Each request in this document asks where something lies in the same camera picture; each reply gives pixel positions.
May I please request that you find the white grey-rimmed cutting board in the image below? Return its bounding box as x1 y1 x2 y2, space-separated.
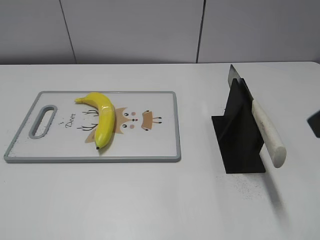
4 91 181 163

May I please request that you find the yellow plastic banana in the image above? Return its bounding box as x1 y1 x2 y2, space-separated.
74 92 116 150

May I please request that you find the white-handled kitchen knife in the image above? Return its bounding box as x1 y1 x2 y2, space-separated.
227 64 287 168

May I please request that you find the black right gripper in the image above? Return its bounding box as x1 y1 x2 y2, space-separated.
307 110 320 137

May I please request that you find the black knife stand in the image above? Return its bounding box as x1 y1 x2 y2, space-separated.
211 78 266 174

